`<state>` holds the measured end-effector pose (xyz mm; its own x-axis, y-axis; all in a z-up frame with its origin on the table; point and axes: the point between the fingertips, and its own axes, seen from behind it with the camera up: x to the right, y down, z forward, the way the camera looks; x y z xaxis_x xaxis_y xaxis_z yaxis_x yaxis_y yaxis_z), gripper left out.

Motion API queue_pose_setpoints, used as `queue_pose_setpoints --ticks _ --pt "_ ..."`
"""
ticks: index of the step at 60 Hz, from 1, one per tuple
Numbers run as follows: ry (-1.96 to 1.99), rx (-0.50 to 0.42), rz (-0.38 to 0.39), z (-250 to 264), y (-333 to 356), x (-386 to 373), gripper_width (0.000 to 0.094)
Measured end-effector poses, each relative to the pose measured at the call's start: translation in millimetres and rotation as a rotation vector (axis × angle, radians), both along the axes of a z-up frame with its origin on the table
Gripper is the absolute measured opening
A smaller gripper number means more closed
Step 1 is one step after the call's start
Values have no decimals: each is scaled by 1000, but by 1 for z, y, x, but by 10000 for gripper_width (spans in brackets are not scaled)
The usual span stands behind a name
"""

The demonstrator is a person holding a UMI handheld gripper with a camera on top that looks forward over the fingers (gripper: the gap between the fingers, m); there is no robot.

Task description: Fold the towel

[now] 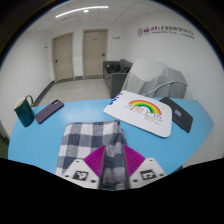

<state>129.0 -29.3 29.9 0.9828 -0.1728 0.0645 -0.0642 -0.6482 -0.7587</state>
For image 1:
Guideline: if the beige door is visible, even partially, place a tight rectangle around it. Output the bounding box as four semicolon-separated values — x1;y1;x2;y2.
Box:
82;29;109;79
51;32;75;83

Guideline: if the blue white checked towel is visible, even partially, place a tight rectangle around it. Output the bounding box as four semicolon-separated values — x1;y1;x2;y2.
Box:
55;119;130;191

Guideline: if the white rainbow print board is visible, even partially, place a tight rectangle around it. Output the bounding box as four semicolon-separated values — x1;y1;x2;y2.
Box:
103;89;174;138

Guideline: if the grey cloth covered chair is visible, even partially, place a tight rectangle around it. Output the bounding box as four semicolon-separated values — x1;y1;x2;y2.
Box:
121;58;189;99

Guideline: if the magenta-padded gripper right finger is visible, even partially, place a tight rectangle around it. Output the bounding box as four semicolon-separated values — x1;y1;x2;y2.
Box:
122;144;167;190

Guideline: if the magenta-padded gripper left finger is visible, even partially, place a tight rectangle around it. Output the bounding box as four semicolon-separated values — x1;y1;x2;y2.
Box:
62;145;107;190

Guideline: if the black flat case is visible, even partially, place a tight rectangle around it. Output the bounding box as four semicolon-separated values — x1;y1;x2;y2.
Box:
159;96;194;134

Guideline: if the dark green mug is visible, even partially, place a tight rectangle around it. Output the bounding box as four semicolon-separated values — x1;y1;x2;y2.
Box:
13;94;36;128

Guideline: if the black bag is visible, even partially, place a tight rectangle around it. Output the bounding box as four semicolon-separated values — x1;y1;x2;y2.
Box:
107;63;122;74

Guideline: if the purple smartphone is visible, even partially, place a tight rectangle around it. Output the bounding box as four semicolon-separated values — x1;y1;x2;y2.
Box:
34;99;65;125

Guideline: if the wall logo lettering sign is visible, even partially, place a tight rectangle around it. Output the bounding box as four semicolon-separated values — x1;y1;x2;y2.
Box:
137;24;196;42

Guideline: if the long ceiling light strip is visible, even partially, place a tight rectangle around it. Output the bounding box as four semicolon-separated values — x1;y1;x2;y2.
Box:
54;5;110;19

